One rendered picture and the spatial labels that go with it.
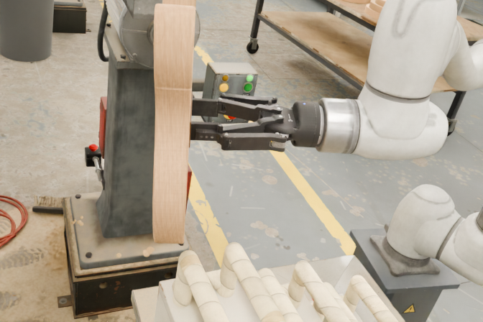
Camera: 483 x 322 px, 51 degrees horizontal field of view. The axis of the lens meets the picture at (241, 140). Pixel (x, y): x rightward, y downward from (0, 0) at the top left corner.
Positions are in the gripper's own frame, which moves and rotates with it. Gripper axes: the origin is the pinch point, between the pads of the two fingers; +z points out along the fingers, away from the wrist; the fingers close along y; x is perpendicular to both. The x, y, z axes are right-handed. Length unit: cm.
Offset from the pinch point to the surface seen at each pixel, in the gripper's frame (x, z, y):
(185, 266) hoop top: -19.1, -0.1, -13.6
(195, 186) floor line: -147, -4, 169
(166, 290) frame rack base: -29.4, 3.0, -9.7
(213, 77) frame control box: -34, -7, 85
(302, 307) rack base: -39.7, -23.9, -4.4
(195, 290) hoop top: -19.3, -1.7, -18.1
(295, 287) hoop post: -33.8, -21.4, -4.6
